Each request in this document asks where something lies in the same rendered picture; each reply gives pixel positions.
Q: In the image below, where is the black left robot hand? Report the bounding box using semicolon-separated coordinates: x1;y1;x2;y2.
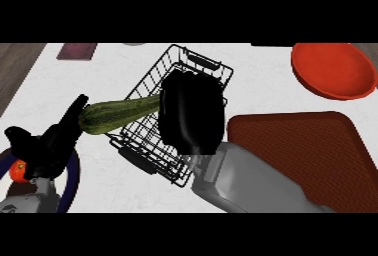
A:
3;93;92;181

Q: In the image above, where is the green squash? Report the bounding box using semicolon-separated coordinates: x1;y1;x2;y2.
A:
78;94;162;136

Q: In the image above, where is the red tomato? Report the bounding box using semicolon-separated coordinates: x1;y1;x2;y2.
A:
7;159;31;184

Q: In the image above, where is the dark wooden board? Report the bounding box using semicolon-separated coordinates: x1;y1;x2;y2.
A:
0;43;47;118

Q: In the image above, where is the red bowl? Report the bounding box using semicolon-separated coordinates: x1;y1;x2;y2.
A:
289;43;378;101

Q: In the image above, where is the purple rectangular block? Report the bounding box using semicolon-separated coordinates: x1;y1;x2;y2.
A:
55;43;99;62

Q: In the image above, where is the blue rimmed plate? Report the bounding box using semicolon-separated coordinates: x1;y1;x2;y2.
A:
0;146;83;214

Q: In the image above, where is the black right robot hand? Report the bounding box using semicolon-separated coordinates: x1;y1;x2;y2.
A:
157;69;229;156

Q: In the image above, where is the brown tray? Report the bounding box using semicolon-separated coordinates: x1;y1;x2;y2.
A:
226;111;378;214

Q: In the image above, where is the black wire tiered basket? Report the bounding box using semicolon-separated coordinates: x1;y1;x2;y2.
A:
105;43;235;188

